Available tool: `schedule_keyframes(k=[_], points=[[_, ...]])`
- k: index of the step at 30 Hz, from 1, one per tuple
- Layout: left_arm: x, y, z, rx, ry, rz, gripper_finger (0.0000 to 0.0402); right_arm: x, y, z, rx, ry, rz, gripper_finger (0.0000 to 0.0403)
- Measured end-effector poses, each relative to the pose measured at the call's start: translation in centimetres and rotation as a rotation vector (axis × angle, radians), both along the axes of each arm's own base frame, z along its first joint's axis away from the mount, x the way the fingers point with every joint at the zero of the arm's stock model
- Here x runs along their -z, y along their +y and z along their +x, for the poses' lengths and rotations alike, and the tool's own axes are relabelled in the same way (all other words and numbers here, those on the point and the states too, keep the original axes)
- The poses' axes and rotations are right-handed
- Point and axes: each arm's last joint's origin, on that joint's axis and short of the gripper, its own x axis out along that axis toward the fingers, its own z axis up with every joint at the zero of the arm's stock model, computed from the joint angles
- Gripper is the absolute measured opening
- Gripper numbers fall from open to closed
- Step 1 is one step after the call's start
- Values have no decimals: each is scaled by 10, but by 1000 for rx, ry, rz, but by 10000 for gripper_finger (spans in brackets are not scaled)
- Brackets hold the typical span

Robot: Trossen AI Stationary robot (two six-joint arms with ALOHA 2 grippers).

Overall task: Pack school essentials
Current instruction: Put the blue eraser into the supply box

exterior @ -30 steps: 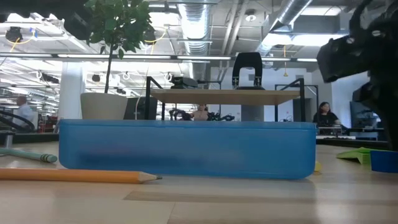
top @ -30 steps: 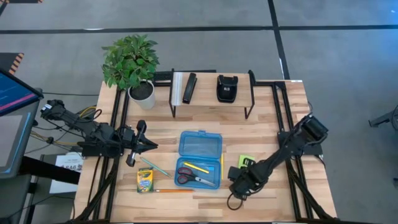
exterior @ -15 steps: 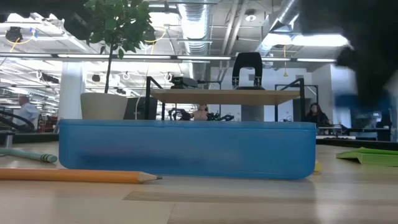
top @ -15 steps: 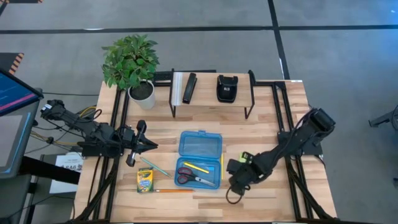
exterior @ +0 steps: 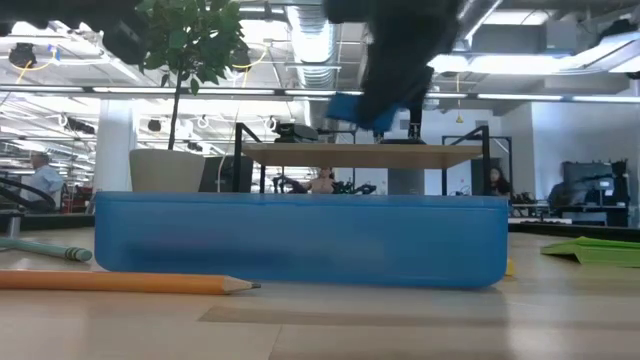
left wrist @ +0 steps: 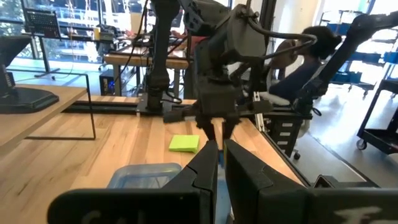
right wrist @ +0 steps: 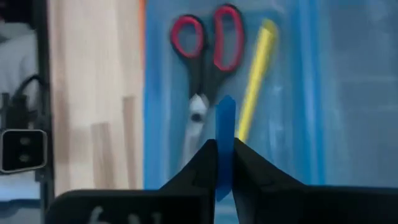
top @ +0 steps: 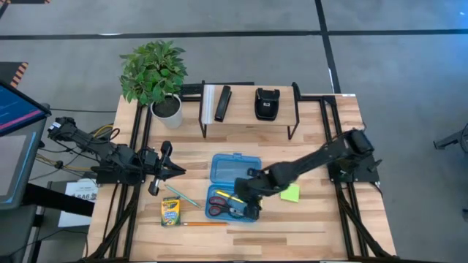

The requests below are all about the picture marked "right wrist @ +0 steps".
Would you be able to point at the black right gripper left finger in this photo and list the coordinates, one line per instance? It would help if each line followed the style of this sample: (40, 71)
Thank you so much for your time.
(174, 202)

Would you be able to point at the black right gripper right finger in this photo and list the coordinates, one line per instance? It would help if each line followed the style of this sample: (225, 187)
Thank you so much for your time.
(280, 202)

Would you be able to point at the blue marker pen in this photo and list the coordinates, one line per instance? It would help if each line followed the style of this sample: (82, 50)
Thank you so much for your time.
(225, 130)

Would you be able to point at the blue translucent plastic box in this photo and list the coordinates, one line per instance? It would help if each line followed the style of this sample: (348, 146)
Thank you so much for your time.
(295, 93)

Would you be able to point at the yellow highlighter pen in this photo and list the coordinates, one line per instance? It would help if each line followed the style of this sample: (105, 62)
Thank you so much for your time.
(256, 77)

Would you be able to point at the red and black scissors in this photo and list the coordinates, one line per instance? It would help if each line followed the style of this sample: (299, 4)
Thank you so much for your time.
(203, 77)

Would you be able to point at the orange wooden pencil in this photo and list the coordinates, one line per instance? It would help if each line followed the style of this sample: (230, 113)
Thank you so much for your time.
(142, 31)

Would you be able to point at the black power socket box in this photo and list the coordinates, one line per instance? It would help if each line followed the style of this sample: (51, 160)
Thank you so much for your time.
(23, 151)

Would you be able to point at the black table frame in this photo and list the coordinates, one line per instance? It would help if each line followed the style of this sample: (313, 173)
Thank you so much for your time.
(43, 93)

